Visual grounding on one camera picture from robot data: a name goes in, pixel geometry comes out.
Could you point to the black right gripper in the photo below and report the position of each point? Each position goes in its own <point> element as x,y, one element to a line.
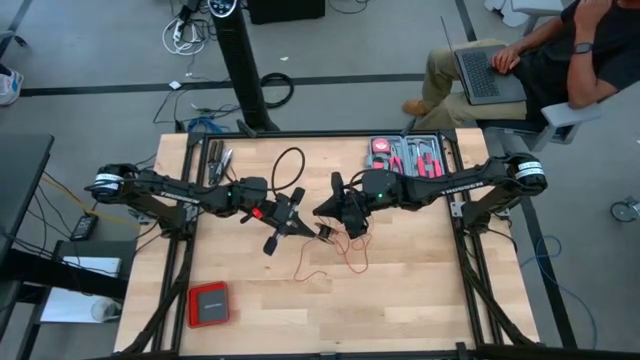
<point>352,210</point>

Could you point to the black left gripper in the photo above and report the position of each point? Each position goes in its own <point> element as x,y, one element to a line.
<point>282,215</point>

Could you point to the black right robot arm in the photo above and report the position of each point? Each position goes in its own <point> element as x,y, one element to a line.
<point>450,185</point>

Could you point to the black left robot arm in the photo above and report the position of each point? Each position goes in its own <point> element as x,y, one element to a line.
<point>170,190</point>

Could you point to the small red clip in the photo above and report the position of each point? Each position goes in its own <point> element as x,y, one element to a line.
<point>257,213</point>

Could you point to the red utility knife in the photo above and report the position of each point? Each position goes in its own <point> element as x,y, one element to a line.
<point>380,163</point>

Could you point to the red tape measure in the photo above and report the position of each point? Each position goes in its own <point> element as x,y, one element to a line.
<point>381,145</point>

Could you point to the grey tool kit case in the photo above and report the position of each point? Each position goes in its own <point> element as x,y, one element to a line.
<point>402,145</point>

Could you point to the grey hammer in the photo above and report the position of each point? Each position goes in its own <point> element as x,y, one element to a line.
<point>415,145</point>

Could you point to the black pliers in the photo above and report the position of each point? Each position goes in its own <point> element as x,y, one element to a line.
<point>214,160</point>

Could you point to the red-rimmed black box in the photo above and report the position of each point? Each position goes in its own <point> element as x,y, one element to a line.
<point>207,305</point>

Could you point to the tan boot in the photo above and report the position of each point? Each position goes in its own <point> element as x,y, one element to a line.
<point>415,107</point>

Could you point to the black tower fan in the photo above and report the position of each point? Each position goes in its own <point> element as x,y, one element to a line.
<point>242,65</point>

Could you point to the small white floor plug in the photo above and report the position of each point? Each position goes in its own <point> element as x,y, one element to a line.
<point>175,85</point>

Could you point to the black floor box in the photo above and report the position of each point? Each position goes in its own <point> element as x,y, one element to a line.
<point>285,10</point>

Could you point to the grey laptop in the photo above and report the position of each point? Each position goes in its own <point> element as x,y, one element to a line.
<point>487,75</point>

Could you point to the clear plastic cup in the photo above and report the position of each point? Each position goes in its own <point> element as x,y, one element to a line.
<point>105,310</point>

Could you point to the black power adapter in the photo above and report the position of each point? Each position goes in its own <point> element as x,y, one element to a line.
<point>84,227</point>

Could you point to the person's right hand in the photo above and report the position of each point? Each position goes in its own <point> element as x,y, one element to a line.
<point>505,59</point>

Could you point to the black side stand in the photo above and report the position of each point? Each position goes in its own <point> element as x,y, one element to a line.
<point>75,270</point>

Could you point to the white paper sheet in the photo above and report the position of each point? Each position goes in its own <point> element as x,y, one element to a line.
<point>75,305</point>

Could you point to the black desk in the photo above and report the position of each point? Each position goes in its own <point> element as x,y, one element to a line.
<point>22,190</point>

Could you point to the white chair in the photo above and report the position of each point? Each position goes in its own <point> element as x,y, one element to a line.
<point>535,7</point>

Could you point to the grey caster wheel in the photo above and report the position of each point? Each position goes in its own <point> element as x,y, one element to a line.
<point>625,210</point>

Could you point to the person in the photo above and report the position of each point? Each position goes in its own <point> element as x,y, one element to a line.
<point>590,65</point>

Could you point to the black wristwatch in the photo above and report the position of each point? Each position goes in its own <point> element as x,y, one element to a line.
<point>583,48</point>

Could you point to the white sneaker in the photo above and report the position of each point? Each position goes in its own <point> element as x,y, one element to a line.
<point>10,85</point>

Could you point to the black chair base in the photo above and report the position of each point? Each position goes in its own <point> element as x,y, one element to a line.
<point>12,42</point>

